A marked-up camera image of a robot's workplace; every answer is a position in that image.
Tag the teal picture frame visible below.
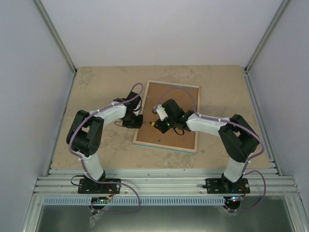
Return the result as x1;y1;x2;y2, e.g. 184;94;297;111
133;80;201;154

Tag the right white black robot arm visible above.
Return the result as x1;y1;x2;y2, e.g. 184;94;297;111
153;99;262;193

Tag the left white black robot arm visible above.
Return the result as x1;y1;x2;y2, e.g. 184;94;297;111
66;91;143;193

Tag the left controller board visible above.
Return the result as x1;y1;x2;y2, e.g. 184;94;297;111
90;196;113;204

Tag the controller board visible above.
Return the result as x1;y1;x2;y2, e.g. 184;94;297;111
90;196;113;204
226;195;244;202

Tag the right controller board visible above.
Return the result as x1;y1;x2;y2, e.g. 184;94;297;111
226;195;244;202

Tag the clear plastic bag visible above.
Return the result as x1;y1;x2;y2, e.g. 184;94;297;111
89;212;103;228

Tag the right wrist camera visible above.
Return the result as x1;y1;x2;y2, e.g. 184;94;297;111
153;104;168;121

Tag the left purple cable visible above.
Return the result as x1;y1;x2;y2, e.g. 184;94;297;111
69;83;144;215

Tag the purple cable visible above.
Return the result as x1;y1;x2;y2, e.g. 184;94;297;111
156;88;267;213
69;83;144;215

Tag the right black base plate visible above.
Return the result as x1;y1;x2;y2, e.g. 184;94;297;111
202;178;251;194

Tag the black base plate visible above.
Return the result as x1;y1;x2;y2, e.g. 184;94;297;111
202;178;251;194
77;177;121;195

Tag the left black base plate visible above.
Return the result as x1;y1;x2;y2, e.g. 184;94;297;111
77;177;121;195

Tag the grey slotted cable duct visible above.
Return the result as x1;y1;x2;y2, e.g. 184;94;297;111
43;196;225;206

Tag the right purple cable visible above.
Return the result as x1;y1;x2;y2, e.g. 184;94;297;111
156;88;267;213

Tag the aluminium rail base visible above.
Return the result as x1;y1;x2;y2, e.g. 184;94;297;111
33;168;299;196

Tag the left aluminium corner post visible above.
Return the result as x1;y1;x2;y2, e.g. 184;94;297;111
33;0;78;74

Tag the aluminium corner post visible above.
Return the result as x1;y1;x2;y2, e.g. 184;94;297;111
244;0;292;73
33;0;78;74

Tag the right aluminium corner post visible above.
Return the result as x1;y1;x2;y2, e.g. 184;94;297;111
244;0;292;73

